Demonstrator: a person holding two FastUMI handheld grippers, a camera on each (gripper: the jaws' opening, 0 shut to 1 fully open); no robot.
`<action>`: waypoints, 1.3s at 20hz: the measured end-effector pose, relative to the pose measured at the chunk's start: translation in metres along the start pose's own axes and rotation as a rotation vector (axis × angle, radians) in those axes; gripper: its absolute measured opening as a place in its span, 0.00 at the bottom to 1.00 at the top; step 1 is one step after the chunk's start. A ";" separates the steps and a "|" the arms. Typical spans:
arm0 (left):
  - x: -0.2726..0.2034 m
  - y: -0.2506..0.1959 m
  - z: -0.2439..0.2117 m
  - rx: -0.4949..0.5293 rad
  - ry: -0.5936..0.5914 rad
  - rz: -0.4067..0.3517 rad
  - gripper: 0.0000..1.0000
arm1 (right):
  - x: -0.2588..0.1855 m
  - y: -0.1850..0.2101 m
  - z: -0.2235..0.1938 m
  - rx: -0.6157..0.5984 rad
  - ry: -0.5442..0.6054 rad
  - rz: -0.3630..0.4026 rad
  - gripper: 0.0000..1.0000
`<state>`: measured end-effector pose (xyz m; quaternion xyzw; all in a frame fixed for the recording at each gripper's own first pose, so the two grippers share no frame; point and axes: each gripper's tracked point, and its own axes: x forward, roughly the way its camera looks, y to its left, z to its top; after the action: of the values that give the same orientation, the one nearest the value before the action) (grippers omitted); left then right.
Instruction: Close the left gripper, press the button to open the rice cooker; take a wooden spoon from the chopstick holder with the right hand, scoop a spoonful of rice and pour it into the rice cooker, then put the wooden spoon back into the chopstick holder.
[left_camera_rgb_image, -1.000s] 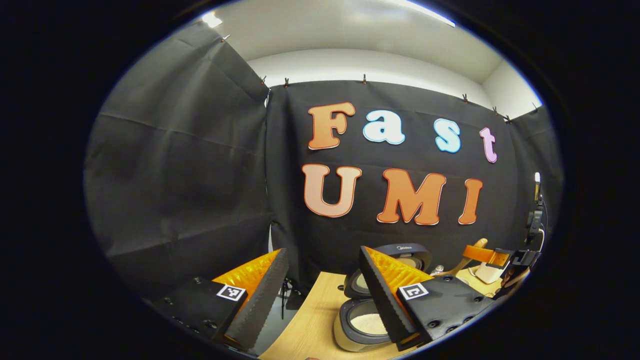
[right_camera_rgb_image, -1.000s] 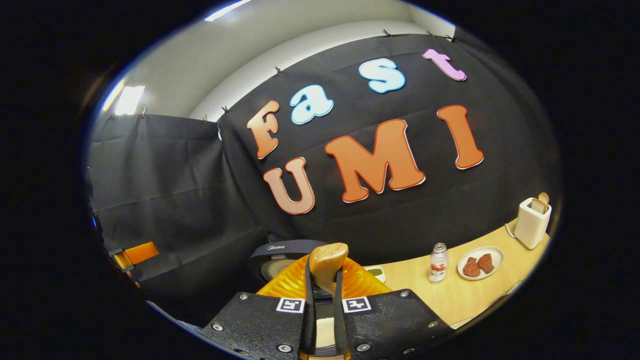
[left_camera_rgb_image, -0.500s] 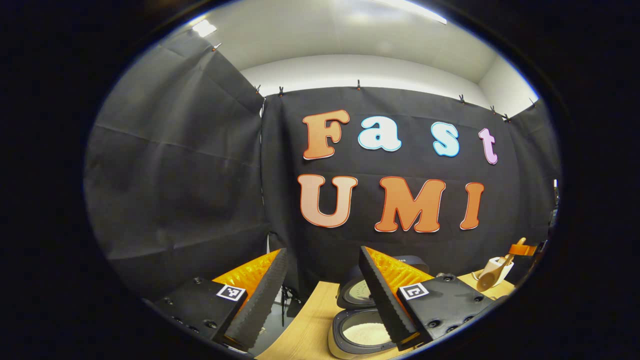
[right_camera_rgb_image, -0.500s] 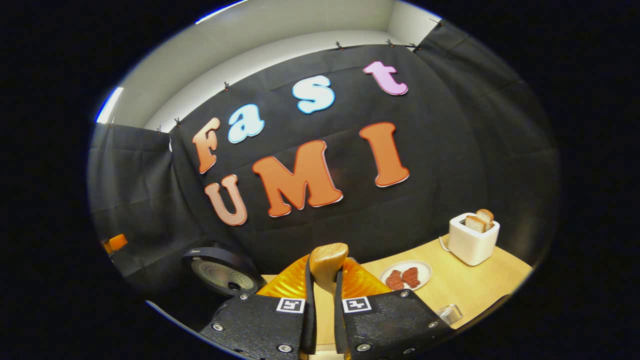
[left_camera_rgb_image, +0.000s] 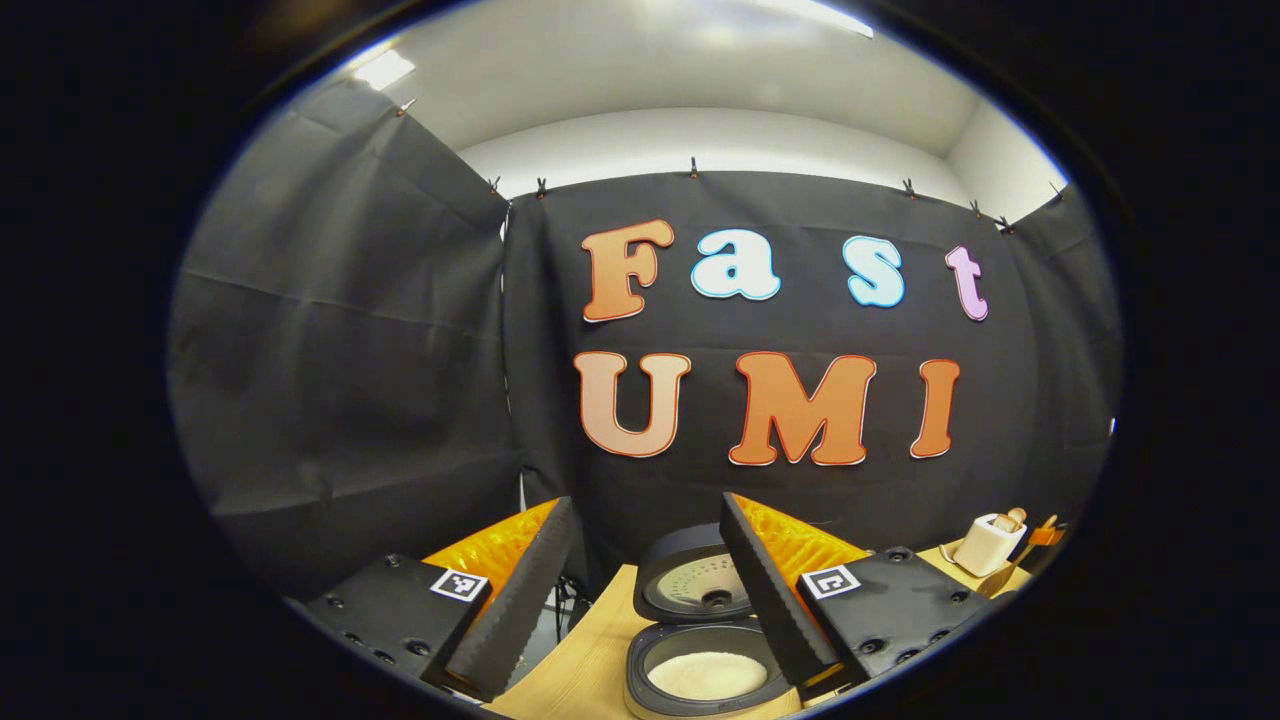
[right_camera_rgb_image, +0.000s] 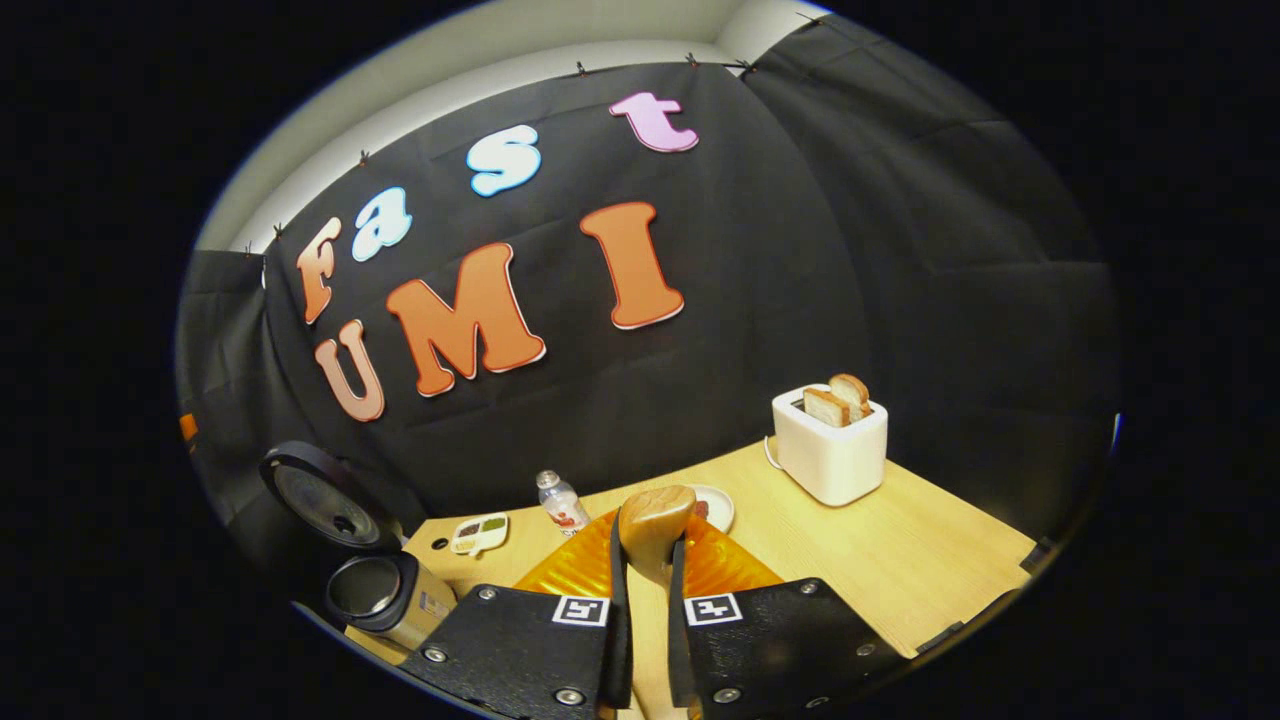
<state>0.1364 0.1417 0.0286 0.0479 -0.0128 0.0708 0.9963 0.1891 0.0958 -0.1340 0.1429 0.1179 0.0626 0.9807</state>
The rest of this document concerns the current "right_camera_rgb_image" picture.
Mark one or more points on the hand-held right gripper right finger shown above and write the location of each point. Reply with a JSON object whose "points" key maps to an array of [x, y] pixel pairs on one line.
{"points": [[678, 620]]}

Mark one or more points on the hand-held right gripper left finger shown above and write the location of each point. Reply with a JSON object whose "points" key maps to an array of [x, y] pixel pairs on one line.
{"points": [[620, 620]]}

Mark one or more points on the wooden spoon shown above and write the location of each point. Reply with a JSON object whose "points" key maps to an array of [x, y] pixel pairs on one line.
{"points": [[655, 525]]}

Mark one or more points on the black and beige rice cooker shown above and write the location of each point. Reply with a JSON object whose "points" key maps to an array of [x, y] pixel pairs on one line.
{"points": [[385, 600]]}

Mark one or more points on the white round plate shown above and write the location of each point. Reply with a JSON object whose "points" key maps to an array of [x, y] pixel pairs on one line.
{"points": [[722, 508]]}

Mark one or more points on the clear drink bottle red label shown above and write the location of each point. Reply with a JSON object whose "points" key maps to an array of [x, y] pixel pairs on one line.
{"points": [[562, 505]]}

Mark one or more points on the small divided sauce dish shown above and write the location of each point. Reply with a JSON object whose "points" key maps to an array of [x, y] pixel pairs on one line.
{"points": [[478, 535]]}

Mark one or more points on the white toaster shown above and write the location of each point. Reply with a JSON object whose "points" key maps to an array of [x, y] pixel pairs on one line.
{"points": [[830, 460]]}

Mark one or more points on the black backdrop cloth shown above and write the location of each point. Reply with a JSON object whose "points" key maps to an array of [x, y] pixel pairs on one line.
{"points": [[800, 250]]}

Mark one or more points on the orange object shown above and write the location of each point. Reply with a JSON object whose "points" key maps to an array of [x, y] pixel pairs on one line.
{"points": [[187, 427]]}

